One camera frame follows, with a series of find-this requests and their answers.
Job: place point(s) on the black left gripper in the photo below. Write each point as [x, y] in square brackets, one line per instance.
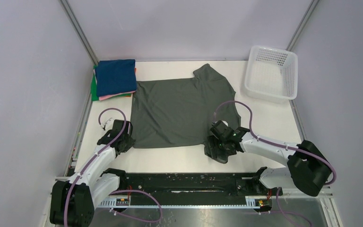
[130, 143]

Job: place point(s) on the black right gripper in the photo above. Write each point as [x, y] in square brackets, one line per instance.
[213, 141]

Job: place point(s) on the dark grey t shirt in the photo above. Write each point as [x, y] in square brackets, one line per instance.
[179, 112]

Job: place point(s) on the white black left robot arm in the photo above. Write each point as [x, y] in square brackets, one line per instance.
[74, 201]

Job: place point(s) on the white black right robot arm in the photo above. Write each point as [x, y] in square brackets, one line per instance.
[303, 166]

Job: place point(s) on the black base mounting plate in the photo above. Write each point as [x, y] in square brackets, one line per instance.
[201, 186]

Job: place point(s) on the folded pink t shirt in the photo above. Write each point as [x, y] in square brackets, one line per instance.
[101, 98]

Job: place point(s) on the folded navy blue t shirt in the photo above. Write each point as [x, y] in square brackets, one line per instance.
[116, 76]

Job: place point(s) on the white plastic basket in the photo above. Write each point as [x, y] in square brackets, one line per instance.
[271, 74]

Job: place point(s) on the white slotted cable duct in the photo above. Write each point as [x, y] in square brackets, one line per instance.
[120, 202]

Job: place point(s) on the left aluminium frame post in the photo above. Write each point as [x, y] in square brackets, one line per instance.
[77, 26]

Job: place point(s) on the grey aluminium frame post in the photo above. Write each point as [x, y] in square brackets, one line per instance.
[301, 26]

